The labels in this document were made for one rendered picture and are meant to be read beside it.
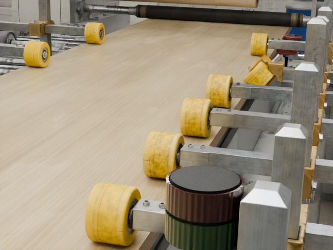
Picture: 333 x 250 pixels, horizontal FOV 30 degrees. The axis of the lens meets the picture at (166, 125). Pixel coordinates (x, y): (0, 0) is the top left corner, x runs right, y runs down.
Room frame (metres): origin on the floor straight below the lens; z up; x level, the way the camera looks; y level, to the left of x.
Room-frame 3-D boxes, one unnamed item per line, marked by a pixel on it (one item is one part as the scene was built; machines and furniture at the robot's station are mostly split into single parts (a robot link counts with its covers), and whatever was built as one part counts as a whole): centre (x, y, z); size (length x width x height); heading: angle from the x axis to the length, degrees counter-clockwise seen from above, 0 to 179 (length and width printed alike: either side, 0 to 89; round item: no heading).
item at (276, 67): (1.71, -0.27, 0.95); 0.10 x 0.04 x 0.10; 75
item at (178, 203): (0.44, -0.03, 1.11); 0.06 x 0.06 x 0.02
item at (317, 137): (1.18, -0.28, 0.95); 0.14 x 0.06 x 0.05; 165
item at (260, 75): (1.72, -0.26, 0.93); 0.09 x 0.08 x 0.09; 75
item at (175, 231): (0.44, -0.03, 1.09); 0.06 x 0.06 x 0.02
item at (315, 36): (1.15, -0.27, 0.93); 0.04 x 0.04 x 0.48; 75
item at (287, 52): (2.44, -0.47, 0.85); 0.08 x 0.08 x 0.11
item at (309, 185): (0.94, -0.21, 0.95); 0.14 x 0.06 x 0.05; 165
